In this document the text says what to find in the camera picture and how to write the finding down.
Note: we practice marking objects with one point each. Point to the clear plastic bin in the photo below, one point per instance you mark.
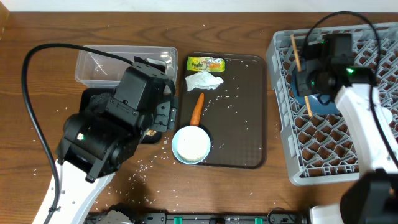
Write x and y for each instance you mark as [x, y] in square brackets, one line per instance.
[97, 71]

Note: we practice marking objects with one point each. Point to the white napkin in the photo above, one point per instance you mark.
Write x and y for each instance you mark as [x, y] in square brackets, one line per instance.
[203, 80]

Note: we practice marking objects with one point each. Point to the grey dishwasher rack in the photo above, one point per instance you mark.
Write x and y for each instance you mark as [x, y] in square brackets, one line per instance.
[317, 149]

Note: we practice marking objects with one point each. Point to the black rectangular tray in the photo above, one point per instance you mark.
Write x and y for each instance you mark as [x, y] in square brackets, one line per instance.
[152, 138]

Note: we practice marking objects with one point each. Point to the blue plate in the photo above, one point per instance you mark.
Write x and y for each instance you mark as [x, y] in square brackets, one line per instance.
[315, 105]

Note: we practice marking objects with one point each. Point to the brown serving tray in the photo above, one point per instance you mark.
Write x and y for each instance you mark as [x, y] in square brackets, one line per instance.
[234, 115]

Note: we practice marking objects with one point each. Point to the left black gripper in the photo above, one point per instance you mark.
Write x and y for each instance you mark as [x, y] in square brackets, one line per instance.
[166, 115]

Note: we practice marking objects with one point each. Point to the orange carrot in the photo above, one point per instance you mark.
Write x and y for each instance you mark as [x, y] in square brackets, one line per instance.
[196, 115]

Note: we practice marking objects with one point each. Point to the small blue cup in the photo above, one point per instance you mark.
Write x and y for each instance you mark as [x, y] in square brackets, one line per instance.
[387, 114]

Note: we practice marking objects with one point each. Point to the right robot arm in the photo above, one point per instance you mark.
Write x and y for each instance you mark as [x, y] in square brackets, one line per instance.
[327, 68]

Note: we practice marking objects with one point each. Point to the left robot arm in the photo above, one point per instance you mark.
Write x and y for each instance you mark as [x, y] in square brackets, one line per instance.
[104, 133]

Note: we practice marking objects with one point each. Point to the wooden chopstick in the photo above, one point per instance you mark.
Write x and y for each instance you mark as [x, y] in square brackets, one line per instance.
[297, 53]

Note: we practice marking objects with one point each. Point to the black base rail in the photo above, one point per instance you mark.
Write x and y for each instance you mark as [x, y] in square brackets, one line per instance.
[275, 217]

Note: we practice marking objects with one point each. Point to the light blue rice bowl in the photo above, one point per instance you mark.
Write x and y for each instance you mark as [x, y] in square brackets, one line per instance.
[191, 145]

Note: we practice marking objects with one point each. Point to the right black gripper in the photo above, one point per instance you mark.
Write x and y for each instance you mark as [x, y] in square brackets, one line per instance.
[301, 82]

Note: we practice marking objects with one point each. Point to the brown food scrap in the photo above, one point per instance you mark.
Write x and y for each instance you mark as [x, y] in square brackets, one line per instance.
[151, 132]

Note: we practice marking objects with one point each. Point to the yellow green snack wrapper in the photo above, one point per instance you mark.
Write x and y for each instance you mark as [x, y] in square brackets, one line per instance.
[209, 64]

